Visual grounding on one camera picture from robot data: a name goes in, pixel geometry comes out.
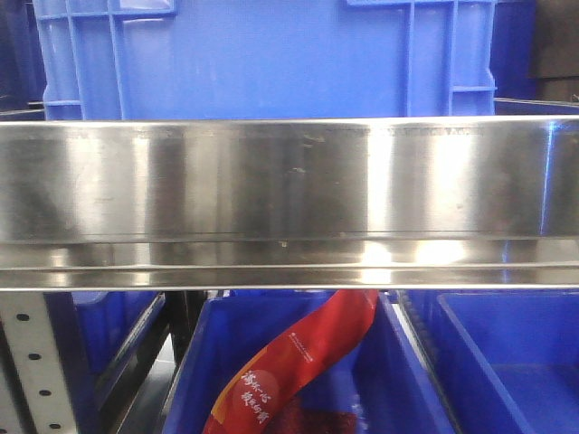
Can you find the blue bin lower middle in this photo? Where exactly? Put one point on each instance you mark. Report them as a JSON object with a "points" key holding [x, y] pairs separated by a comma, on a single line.
{"points": [[381, 387]]}

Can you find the blue bin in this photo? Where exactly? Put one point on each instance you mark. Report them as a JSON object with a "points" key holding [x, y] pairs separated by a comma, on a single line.
{"points": [[507, 362], [119, 330], [381, 387]]}

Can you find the blue bin lower left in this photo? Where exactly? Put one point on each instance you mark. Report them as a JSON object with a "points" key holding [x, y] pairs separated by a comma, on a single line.
{"points": [[119, 330]]}

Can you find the blue bin lower right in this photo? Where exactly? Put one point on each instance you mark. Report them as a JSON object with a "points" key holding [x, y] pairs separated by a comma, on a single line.
{"points": [[507, 362]]}

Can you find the red snack bag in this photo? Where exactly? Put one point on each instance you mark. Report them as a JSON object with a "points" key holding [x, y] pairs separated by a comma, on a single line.
{"points": [[263, 387]]}

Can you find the large blue crate upper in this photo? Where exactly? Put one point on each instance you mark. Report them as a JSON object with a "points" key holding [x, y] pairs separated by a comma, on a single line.
{"points": [[265, 59]]}

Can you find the perforated grey shelf upright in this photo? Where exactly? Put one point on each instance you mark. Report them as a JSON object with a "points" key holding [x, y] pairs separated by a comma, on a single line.
{"points": [[29, 333]]}

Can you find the stainless steel shelf rail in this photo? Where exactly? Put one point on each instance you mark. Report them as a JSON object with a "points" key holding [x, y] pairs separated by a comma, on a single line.
{"points": [[425, 203]]}

